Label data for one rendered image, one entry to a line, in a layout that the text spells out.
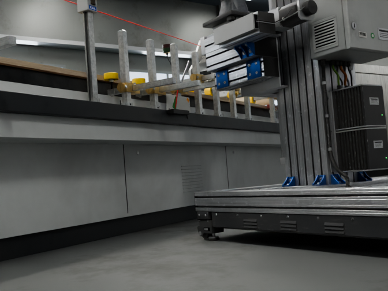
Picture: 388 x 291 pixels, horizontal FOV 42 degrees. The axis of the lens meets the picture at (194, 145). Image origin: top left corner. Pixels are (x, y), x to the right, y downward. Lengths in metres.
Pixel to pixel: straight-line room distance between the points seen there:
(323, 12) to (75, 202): 1.50
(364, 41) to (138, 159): 1.54
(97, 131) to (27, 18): 5.84
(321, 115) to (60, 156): 1.28
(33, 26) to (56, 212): 5.89
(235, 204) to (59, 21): 6.55
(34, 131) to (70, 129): 0.21
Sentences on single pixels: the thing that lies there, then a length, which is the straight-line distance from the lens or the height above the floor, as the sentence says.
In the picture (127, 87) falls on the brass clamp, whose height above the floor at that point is 0.80.
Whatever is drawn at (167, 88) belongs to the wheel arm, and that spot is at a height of 0.81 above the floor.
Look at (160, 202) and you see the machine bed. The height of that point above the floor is 0.15.
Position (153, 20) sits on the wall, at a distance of 9.24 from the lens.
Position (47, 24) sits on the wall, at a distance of 8.36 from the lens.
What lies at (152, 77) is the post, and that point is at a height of 0.89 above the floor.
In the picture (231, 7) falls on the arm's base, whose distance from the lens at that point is 2.48.
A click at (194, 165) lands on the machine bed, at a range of 3.63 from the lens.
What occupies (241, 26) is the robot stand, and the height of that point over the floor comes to 0.91.
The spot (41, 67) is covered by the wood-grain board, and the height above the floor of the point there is 0.88.
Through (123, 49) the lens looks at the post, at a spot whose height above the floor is 1.00.
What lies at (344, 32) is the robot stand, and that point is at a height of 0.83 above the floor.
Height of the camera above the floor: 0.32
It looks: 3 degrees up
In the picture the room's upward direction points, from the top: 4 degrees counter-clockwise
